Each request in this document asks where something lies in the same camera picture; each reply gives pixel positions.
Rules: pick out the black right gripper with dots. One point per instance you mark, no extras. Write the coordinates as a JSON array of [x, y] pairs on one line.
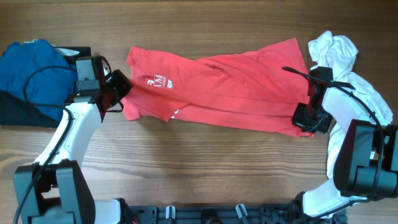
[[297, 121]]

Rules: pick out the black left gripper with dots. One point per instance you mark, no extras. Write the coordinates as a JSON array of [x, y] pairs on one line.
[[125, 86]]

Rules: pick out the red t-shirt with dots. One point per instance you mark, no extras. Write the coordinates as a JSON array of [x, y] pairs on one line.
[[250, 90]]

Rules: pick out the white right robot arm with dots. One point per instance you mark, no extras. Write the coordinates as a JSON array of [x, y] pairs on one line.
[[365, 169]]

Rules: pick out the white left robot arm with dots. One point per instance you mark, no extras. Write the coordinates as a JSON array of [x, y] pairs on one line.
[[53, 188]]

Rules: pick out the white crumpled shirt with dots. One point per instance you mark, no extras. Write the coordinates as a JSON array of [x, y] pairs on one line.
[[339, 53]]

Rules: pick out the white folded cloth under blue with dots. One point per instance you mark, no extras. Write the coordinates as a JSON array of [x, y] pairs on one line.
[[65, 52]]

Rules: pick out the blue folded shirt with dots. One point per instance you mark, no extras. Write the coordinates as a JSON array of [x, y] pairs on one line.
[[31, 77]]

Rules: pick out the black folded shirt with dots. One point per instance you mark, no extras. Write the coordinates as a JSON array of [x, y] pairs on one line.
[[18, 115]]

